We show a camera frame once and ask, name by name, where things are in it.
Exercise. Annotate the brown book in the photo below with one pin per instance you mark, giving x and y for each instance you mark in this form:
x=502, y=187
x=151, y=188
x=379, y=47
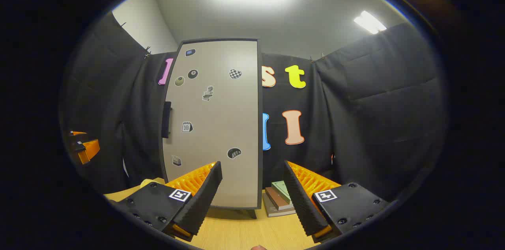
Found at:
x=276, y=199

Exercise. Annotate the black backdrop cloth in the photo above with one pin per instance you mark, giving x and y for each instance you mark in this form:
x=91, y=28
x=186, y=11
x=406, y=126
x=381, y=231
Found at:
x=375, y=124

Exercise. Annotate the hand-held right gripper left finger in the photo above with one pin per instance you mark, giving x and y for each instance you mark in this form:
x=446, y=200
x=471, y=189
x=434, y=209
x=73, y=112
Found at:
x=205, y=194

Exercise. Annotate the light grey cabinet door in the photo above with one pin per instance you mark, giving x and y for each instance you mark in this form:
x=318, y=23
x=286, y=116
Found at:
x=213, y=124

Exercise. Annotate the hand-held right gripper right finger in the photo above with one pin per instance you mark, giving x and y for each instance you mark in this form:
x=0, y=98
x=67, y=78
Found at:
x=302, y=198

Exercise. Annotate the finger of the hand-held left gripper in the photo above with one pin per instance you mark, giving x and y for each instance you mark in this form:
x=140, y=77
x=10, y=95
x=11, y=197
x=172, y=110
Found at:
x=78, y=133
x=90, y=150

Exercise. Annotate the green book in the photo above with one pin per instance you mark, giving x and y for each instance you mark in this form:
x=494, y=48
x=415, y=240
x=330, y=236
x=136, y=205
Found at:
x=281, y=190

